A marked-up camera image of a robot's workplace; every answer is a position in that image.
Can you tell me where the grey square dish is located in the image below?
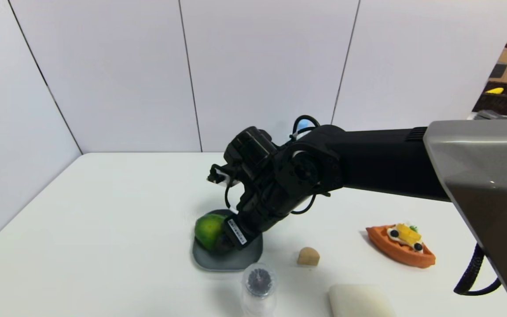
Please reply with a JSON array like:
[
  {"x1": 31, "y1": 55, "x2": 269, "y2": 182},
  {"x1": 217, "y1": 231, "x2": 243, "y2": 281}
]
[{"x1": 192, "y1": 209, "x2": 264, "y2": 271}]

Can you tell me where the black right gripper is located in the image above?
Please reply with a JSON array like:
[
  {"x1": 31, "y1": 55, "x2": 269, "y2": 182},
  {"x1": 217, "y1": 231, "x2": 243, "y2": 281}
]
[{"x1": 213, "y1": 200, "x2": 279, "y2": 253}]

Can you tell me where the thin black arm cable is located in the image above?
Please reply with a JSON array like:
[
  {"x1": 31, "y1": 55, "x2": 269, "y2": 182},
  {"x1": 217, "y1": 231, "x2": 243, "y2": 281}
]
[{"x1": 224, "y1": 115, "x2": 330, "y2": 215}]

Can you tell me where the orange waffle boat toy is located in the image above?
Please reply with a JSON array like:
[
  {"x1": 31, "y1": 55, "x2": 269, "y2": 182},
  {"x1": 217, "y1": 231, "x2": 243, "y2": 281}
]
[{"x1": 365, "y1": 221, "x2": 436, "y2": 269}]

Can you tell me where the small wooden wedge block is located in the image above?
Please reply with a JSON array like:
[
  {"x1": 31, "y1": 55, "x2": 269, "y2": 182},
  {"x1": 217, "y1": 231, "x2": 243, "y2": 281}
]
[{"x1": 298, "y1": 247, "x2": 320, "y2": 266}]

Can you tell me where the black braided cable sleeve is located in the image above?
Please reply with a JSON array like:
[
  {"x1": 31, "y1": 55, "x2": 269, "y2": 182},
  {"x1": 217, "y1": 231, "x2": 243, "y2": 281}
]
[{"x1": 453, "y1": 243, "x2": 501, "y2": 296}]

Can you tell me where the green lime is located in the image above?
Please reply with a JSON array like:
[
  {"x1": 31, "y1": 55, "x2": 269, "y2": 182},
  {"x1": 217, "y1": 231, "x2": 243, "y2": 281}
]
[{"x1": 194, "y1": 213, "x2": 228, "y2": 252}]

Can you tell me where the dark wicker basket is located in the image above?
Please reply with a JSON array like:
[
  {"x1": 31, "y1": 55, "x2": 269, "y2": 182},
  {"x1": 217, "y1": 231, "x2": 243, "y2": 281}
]
[{"x1": 473, "y1": 81, "x2": 507, "y2": 116}]

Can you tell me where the white foam block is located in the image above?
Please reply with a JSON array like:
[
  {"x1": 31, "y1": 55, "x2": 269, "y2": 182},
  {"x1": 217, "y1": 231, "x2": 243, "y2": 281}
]
[{"x1": 327, "y1": 284, "x2": 397, "y2": 317}]

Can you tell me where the clear jar dark lid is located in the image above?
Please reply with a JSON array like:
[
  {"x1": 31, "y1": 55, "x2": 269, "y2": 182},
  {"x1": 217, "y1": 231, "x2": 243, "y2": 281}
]
[{"x1": 241, "y1": 263, "x2": 278, "y2": 317}]

